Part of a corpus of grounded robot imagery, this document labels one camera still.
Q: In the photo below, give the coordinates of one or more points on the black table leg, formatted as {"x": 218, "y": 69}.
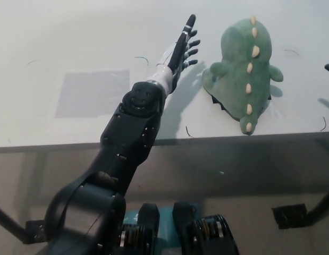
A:
{"x": 322, "y": 207}
{"x": 10, "y": 223}

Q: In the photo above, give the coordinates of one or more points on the grey translucent tape patch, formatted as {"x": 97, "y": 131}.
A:
{"x": 87, "y": 93}

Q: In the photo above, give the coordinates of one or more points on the black teal robot torso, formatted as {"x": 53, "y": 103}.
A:
{"x": 185, "y": 228}

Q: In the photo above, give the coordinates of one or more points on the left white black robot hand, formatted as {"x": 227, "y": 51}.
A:
{"x": 175, "y": 57}

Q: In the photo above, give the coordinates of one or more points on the green plush dinosaur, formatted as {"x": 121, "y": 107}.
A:
{"x": 238, "y": 79}

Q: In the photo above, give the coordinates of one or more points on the black tape patch on table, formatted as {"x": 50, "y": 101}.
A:
{"x": 217, "y": 102}

